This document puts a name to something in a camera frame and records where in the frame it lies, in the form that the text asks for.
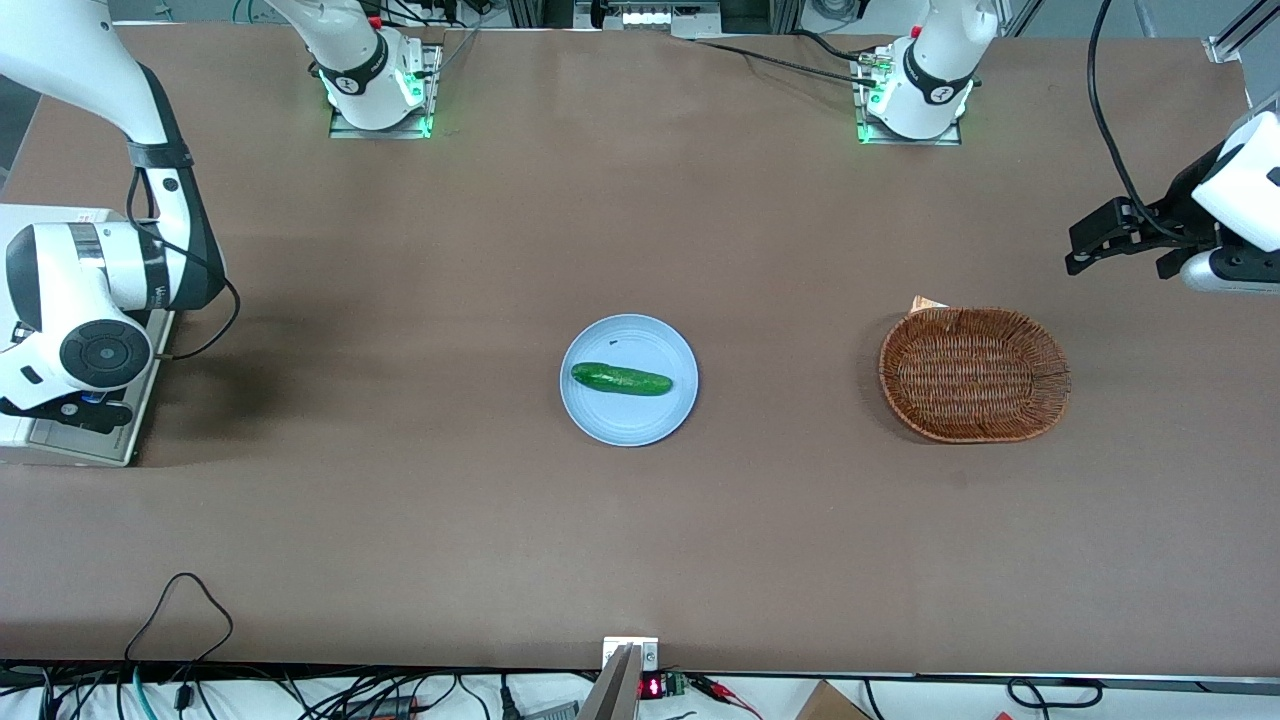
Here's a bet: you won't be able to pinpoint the thin black table cable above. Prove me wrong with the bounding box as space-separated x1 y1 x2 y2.
690 40 881 87

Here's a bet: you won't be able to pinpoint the brown cardboard box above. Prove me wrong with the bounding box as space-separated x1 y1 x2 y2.
795 680 871 720

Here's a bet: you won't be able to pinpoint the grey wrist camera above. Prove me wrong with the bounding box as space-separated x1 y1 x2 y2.
1180 247 1280 295
0 398 137 437

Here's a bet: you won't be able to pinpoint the red alligator clip leads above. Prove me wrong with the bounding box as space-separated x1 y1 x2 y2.
688 675 763 720

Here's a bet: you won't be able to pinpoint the white toaster oven body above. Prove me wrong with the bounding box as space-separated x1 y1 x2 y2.
0 204 177 468

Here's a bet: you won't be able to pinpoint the green cucumber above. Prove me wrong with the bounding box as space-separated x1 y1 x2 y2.
571 362 674 397

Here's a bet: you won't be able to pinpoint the silver glass oven door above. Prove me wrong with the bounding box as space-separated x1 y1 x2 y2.
28 310 173 465

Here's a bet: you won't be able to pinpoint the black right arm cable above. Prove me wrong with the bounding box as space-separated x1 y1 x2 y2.
125 165 242 361

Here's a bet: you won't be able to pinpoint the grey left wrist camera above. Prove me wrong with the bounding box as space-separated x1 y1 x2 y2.
1180 247 1280 295

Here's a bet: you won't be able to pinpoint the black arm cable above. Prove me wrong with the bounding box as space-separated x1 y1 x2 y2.
125 165 242 361
1086 0 1187 243

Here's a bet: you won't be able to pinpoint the black power adapter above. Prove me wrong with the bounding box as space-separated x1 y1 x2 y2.
340 695 421 720

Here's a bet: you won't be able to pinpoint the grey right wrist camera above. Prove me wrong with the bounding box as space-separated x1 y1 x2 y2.
0 398 137 437

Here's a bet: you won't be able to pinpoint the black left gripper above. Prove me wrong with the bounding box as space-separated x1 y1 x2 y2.
1064 143 1243 281

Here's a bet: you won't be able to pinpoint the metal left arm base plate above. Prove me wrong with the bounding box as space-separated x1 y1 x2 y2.
851 50 964 147

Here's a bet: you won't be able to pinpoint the aluminium frame profile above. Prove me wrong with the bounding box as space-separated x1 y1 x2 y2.
1204 0 1280 64

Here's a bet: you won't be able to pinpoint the black coiled cable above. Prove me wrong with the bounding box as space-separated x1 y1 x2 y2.
1005 677 1104 709

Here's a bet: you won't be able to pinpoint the light blue plate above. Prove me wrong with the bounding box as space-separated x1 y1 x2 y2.
559 314 699 447

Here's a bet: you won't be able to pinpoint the thick black table cable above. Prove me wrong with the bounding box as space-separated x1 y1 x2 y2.
795 28 881 63

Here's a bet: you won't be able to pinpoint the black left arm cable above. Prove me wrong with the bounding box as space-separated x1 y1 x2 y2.
1086 0 1187 243

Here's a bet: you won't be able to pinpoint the silver camera mount bracket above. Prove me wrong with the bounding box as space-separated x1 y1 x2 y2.
578 637 661 720

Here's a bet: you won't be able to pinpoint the brown wicker basket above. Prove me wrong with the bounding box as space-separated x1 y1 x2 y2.
878 306 1072 444

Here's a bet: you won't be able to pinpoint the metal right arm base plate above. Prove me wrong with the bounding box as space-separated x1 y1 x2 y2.
329 42 444 140

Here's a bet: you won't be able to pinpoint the black looped cable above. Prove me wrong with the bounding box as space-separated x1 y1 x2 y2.
124 572 236 663

